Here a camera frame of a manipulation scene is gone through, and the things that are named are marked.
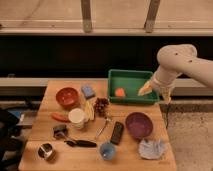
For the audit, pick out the green plastic bin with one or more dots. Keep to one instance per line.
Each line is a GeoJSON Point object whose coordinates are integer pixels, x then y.
{"type": "Point", "coordinates": [131, 81]}

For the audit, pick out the red bowl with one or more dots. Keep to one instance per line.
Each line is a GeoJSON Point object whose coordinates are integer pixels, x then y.
{"type": "Point", "coordinates": [67, 97]}

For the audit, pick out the orange block in bin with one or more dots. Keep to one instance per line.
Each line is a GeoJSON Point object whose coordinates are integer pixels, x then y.
{"type": "Point", "coordinates": [120, 92]}

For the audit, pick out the blue sponge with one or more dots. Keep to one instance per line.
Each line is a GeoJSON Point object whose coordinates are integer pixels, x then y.
{"type": "Point", "coordinates": [87, 91]}

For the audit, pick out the light blue cloth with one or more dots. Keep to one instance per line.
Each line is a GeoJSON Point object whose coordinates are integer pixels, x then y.
{"type": "Point", "coordinates": [151, 149]}

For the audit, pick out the yellow banana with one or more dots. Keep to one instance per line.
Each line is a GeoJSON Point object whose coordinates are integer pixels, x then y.
{"type": "Point", "coordinates": [89, 110]}

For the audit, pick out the metal spoon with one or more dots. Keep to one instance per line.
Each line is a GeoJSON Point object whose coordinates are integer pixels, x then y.
{"type": "Point", "coordinates": [107, 121]}

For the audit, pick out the silver metal cup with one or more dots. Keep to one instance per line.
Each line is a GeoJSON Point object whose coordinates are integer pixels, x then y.
{"type": "Point", "coordinates": [46, 151]}

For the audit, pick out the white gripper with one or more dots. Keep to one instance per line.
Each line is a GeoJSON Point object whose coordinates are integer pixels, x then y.
{"type": "Point", "coordinates": [162, 82]}

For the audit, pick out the black bag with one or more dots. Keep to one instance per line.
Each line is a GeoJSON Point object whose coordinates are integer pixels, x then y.
{"type": "Point", "coordinates": [8, 141]}

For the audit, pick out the purple bowl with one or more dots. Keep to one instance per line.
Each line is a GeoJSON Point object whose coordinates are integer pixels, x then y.
{"type": "Point", "coordinates": [139, 125]}

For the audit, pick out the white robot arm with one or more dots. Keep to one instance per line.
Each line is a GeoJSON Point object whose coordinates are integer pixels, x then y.
{"type": "Point", "coordinates": [173, 61]}

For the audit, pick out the black handled tool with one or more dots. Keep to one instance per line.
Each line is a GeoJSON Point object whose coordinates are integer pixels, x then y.
{"type": "Point", "coordinates": [81, 143]}

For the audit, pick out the orange carrot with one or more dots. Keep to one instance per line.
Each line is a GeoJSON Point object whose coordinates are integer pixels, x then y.
{"type": "Point", "coordinates": [59, 117]}

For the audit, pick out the blue mug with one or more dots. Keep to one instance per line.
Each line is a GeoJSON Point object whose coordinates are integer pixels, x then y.
{"type": "Point", "coordinates": [107, 151]}

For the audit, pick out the black remote control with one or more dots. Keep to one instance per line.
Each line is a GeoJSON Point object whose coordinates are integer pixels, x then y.
{"type": "Point", "coordinates": [117, 133]}

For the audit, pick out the white cup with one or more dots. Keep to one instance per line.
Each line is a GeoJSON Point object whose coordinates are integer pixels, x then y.
{"type": "Point", "coordinates": [77, 118]}

